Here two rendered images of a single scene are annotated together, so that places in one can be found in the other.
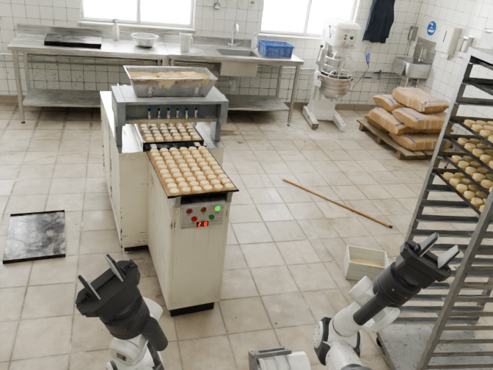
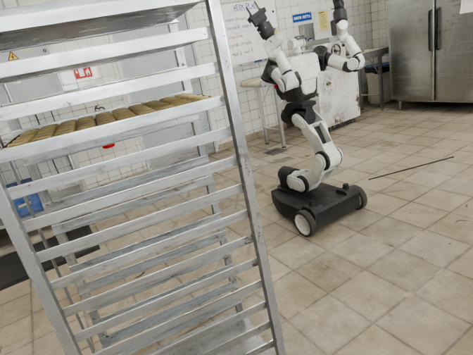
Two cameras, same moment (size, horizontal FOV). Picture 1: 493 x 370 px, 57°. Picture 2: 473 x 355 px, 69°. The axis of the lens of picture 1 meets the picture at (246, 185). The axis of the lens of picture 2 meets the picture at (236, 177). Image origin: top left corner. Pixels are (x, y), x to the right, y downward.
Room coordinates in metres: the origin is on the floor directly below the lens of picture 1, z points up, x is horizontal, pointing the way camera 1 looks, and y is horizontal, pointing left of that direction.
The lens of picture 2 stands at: (3.02, -1.09, 1.36)
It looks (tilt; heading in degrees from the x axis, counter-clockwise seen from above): 20 degrees down; 171
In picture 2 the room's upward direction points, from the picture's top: 12 degrees counter-clockwise
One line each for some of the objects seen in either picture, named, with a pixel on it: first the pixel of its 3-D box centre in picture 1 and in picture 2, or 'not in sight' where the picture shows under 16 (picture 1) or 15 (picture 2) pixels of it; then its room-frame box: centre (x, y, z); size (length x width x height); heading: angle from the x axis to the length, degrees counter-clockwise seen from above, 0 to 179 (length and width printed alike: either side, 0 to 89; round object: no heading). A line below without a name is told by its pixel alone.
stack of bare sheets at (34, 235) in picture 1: (36, 234); not in sight; (2.72, 1.52, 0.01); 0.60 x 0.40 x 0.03; 23
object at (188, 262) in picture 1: (183, 227); not in sight; (2.43, 0.37, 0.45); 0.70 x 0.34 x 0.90; 24
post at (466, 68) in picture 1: (417, 213); (248, 184); (2.06, -0.90, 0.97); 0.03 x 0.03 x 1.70; 10
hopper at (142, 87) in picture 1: (170, 83); not in sight; (2.89, 0.58, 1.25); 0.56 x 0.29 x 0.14; 114
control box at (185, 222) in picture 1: (202, 214); not in sight; (2.10, 0.22, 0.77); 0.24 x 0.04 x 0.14; 114
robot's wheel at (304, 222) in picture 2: not in sight; (305, 223); (0.89, -0.32, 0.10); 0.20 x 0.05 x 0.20; 18
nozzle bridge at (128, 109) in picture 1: (169, 117); not in sight; (2.89, 0.58, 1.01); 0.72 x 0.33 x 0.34; 114
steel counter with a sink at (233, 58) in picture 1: (165, 69); not in sight; (5.60, 1.19, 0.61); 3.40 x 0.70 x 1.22; 108
